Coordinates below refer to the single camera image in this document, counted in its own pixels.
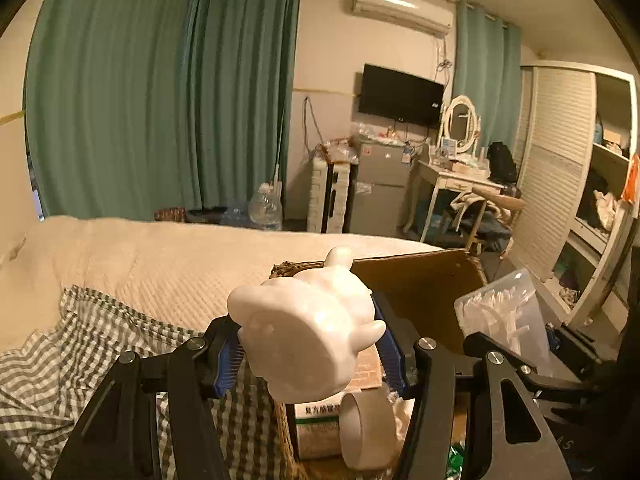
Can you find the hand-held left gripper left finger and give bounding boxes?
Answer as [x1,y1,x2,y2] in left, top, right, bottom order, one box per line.
[52,315,247,480]

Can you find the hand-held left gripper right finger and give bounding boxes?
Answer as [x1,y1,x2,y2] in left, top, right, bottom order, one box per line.
[370,292,572,480]

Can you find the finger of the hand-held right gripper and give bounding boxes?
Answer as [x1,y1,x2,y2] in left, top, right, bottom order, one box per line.
[462,332,587,402]
[545,324,604,362]

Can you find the white figurine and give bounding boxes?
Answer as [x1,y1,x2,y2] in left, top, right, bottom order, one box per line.
[227,245,387,402]

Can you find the clear plastic box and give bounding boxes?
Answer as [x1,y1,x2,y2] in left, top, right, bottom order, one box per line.
[454,267,557,379]

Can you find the brown cardboard box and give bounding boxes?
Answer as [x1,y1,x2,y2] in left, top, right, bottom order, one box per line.
[270,248,489,480]

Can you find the beige small carton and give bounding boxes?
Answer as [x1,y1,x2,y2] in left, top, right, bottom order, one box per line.
[347,345,387,392]

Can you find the white tape roll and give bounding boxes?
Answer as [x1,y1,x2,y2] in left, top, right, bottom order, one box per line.
[340,391,401,472]

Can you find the green white medicine box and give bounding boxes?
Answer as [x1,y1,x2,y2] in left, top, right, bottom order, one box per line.
[294,402,347,462]

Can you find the green plastic packet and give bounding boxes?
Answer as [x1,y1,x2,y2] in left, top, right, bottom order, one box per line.
[447,440,472,480]

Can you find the grey checked blanket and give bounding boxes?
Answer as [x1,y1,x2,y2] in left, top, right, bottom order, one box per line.
[0,285,307,480]

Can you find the clothes pile on chair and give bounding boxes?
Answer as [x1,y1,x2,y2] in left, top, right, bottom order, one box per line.
[449,192,514,252]

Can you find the large clear water bottle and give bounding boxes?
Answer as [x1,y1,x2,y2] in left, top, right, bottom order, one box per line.
[248,184,283,232]

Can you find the wooden chair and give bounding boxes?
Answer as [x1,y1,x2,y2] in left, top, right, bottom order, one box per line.
[462,186,527,257]

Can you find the grey fridge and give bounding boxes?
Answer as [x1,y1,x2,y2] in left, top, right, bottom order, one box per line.
[349,140,414,235]

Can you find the orange cloth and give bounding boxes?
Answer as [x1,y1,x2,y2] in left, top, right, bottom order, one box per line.
[627,154,640,205]

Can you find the white stacked boxes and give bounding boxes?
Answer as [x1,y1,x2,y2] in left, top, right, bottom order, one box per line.
[306,159,352,234]

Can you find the white slatted wardrobe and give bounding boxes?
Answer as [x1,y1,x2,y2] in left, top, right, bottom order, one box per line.
[510,60,639,329]

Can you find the white dressing table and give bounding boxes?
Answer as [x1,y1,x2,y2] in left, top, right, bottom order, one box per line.
[407,159,506,244]

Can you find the black backpack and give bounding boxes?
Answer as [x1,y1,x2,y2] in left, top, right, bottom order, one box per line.
[486,141,519,184]

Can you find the plastic wrapped clutter pile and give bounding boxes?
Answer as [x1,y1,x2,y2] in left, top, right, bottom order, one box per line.
[319,135,362,165]

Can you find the white oval mirror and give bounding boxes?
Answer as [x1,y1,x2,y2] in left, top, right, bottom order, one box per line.
[440,96,484,157]

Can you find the wide green curtain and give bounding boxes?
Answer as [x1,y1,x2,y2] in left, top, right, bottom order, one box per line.
[24,0,304,221]

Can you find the narrow green curtain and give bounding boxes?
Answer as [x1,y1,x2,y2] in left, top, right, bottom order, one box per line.
[452,0,522,162]

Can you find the white air conditioner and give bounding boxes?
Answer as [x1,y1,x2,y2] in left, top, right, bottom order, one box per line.
[350,0,454,37]

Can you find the hanging wall cable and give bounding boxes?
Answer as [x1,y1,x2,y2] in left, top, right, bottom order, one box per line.
[302,97,327,154]

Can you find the black wall television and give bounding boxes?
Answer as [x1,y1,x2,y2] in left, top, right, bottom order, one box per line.
[357,63,445,129]

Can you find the air conditioner hose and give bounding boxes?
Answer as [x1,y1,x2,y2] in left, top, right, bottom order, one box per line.
[435,35,454,84]

